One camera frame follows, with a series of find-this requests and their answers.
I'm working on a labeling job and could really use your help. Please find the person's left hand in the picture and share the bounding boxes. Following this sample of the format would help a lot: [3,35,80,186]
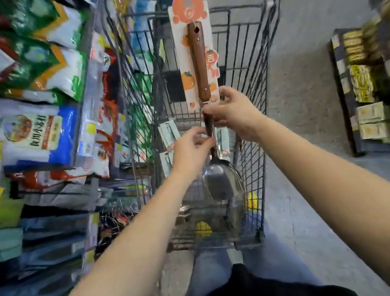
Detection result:
[165,124,222,186]

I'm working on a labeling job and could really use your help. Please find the person's right hand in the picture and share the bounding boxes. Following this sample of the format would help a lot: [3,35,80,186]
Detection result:
[197,79,274,150]

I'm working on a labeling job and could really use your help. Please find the steel spatula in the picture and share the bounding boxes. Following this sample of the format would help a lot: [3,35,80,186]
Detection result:
[166,0,251,227]

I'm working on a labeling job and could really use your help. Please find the person's left forearm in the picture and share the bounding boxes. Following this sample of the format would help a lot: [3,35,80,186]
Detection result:
[16,167,216,296]

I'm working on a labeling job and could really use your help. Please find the person's right forearm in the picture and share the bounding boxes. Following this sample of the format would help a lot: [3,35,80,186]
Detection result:
[248,93,390,296]

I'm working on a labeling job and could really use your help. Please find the carded peeler pack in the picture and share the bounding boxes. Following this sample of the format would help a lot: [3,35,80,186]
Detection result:
[213,125,234,161]
[157,119,184,153]
[159,150,178,178]

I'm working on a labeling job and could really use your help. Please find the steel cookware with yellow labels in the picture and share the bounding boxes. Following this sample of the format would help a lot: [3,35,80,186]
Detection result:
[165,166,267,249]

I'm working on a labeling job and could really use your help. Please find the person's blue jeans legs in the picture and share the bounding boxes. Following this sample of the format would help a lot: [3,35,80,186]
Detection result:
[166,225,325,296]

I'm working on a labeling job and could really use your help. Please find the green and white rice bag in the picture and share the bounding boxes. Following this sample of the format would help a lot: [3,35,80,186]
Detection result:
[0,34,94,116]
[0,0,92,62]

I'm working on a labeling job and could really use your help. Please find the shelf unit with boxed goods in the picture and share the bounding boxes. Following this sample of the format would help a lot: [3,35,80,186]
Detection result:
[321,0,390,169]

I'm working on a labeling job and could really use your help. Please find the blue and white rice bag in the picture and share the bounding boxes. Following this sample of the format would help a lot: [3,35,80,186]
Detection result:
[0,83,88,178]

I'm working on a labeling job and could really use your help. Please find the grocery shelf unit with tags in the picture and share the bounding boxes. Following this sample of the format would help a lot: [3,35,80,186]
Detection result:
[0,0,171,296]

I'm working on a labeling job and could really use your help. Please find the black wire shopping cart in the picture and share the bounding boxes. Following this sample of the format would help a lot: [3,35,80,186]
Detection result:
[99,0,330,267]

